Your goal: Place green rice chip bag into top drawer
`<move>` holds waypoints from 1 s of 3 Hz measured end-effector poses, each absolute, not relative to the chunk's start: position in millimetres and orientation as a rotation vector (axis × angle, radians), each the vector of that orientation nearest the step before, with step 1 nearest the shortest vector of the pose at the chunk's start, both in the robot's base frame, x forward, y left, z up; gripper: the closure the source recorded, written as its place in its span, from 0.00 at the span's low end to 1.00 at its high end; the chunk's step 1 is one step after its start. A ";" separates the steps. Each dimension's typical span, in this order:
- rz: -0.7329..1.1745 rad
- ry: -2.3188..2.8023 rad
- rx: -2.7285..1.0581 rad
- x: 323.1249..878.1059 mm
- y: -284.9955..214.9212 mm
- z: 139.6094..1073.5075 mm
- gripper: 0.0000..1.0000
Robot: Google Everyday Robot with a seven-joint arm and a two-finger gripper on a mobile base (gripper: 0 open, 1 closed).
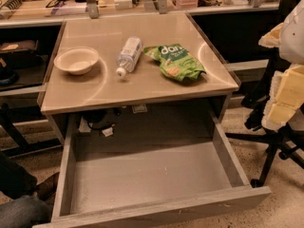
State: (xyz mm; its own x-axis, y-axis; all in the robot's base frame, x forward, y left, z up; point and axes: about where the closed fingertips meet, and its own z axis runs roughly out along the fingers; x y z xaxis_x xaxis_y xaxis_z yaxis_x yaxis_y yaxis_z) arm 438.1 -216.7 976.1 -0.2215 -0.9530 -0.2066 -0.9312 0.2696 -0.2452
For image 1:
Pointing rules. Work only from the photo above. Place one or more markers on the black office chair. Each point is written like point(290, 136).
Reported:
point(286, 139)

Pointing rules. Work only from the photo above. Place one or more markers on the clear plastic water bottle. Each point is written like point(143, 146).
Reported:
point(129, 56)

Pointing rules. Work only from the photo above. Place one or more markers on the brown shoe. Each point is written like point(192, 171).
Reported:
point(48, 187)

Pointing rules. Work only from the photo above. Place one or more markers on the metal coil stand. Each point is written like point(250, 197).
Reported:
point(9, 8)

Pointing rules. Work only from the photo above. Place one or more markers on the person leg in jeans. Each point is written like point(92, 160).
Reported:
point(27, 206)

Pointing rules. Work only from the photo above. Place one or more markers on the open grey wooden drawer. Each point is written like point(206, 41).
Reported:
point(170, 164)

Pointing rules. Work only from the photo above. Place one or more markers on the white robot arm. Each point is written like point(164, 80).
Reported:
point(288, 37)

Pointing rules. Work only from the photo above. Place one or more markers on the green rice chip bag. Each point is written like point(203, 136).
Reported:
point(176, 62)

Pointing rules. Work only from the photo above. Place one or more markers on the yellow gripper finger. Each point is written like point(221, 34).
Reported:
point(286, 94)

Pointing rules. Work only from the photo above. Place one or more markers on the white bowl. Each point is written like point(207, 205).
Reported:
point(77, 60)

